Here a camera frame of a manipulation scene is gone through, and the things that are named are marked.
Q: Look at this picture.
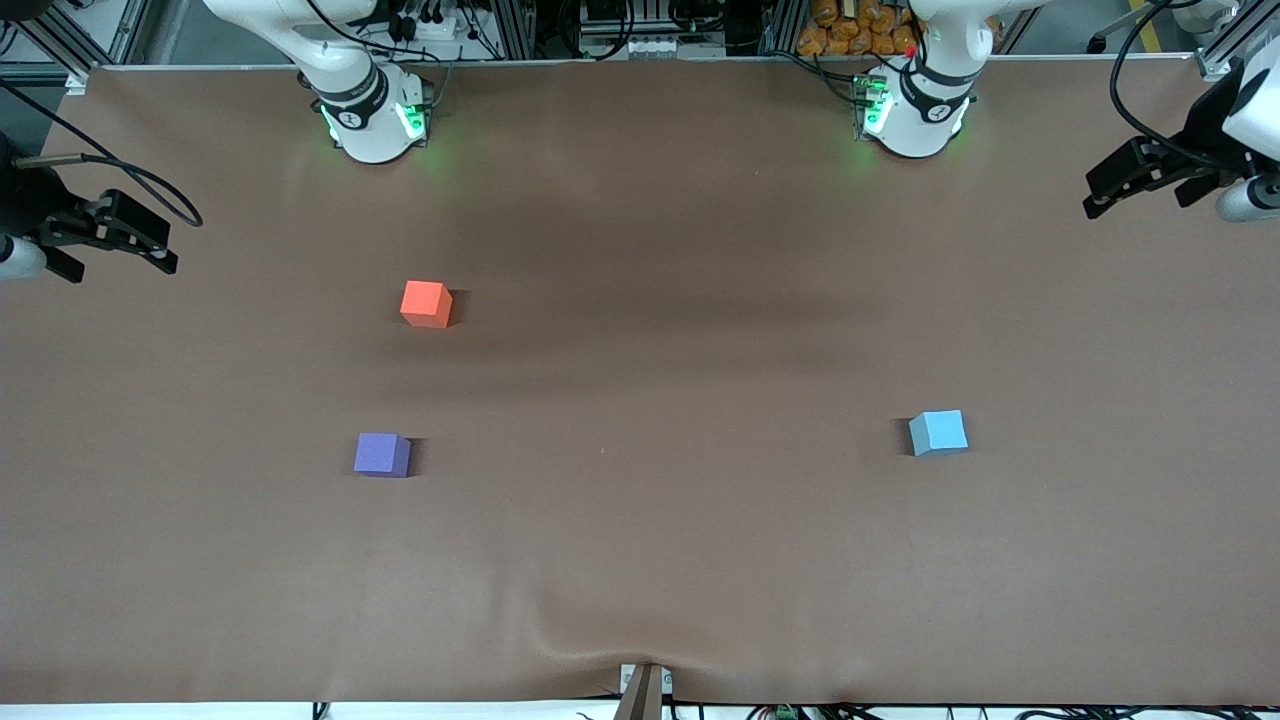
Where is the purple foam block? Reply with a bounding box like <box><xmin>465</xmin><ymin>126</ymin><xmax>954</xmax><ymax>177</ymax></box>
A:
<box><xmin>353</xmin><ymin>432</ymin><xmax>412</xmax><ymax>479</ymax></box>

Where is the orange foam block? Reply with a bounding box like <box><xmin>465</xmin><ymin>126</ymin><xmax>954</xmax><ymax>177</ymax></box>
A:
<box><xmin>400</xmin><ymin>280</ymin><xmax>454</xmax><ymax>330</ymax></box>

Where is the metal table clamp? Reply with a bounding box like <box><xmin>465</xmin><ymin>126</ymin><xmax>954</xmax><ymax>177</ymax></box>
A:
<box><xmin>617</xmin><ymin>661</ymin><xmax>674</xmax><ymax>720</ymax></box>

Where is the brown table mat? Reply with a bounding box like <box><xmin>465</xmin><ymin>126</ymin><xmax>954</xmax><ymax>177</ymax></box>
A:
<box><xmin>0</xmin><ymin>55</ymin><xmax>1280</xmax><ymax>707</ymax></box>

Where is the white power strip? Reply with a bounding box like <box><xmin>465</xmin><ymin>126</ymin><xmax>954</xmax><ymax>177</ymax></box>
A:
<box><xmin>578</xmin><ymin>34</ymin><xmax>669</xmax><ymax>61</ymax></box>

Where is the light blue foam block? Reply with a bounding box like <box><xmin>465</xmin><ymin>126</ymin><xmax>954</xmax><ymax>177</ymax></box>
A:
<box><xmin>908</xmin><ymin>409</ymin><xmax>969</xmax><ymax>458</ymax></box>

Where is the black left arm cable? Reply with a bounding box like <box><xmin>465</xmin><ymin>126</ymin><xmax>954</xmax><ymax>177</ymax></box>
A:
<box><xmin>1108</xmin><ymin>0</ymin><xmax>1221</xmax><ymax>169</ymax></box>

